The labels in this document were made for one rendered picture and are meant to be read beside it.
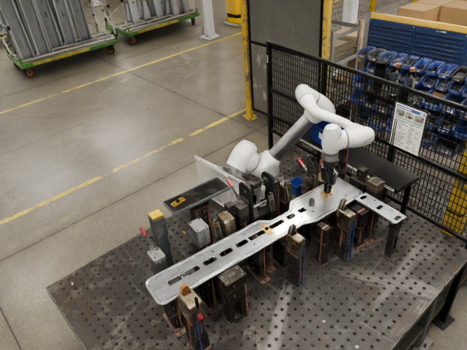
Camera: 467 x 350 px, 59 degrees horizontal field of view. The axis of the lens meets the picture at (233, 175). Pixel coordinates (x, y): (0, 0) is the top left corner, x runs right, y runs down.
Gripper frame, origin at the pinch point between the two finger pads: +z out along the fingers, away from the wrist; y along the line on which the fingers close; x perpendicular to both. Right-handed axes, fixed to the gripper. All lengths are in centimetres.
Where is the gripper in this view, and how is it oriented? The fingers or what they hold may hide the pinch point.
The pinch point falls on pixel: (327, 187)
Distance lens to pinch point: 249.9
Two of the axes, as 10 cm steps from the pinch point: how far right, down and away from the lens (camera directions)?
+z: 0.7, 8.2, 5.7
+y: -5.7, -4.4, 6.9
